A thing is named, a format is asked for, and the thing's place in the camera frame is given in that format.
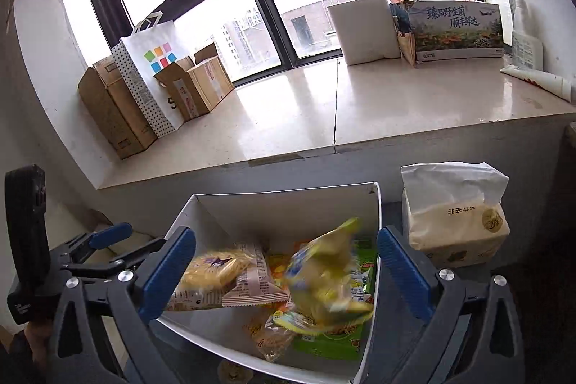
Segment yellow orange snack packet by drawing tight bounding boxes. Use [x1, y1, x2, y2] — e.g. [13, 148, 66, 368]
[266, 253, 295, 292]

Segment white storage box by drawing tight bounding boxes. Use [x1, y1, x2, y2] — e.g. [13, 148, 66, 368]
[155, 181, 383, 384]

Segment yellow blue chips packet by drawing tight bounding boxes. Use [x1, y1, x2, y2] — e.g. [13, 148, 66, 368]
[274, 217, 375, 333]

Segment person's left hand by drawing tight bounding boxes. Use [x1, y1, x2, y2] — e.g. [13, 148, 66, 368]
[23, 319, 51, 371]

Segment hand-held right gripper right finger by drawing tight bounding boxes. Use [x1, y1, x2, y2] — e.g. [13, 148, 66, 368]
[377, 226, 527, 384]

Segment white square package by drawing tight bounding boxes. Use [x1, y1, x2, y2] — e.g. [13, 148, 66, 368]
[327, 0, 402, 66]

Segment small brown paper bag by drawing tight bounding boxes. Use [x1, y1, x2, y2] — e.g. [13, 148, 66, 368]
[395, 28, 417, 68]

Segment polka dot paper bag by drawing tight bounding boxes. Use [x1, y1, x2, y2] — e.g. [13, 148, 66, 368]
[110, 10, 192, 139]

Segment dark window frame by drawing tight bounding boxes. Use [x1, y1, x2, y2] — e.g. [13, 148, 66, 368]
[74, 0, 514, 85]

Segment marble windowsill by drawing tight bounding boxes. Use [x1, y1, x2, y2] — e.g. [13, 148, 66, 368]
[96, 51, 576, 191]

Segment white tube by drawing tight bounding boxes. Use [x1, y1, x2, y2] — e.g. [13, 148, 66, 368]
[500, 64, 573, 102]

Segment white lotion bottle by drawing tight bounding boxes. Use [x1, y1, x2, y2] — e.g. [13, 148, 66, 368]
[510, 0, 545, 71]

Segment yellow tissue pack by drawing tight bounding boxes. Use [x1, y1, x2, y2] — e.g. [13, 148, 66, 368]
[400, 161, 510, 268]

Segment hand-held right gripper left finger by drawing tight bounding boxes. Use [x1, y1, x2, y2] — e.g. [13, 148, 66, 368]
[45, 226, 197, 384]

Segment tall cardboard box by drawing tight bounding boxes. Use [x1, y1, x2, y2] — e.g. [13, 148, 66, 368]
[77, 55, 158, 160]

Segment green snack packet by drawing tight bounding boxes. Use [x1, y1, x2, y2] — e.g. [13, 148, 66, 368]
[351, 235, 379, 297]
[292, 319, 366, 361]

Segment open cardboard box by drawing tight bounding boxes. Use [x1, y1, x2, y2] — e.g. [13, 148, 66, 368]
[153, 43, 235, 121]

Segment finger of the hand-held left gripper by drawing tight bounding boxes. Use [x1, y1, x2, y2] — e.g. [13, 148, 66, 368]
[49, 223, 133, 265]
[67, 236, 166, 281]

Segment beige pastry packet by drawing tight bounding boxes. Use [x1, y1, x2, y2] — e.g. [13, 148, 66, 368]
[164, 244, 289, 313]

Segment brown bread packet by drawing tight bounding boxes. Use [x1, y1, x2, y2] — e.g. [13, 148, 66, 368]
[243, 311, 298, 363]

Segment landscape print box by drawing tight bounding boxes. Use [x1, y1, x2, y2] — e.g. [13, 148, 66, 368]
[400, 0, 505, 63]

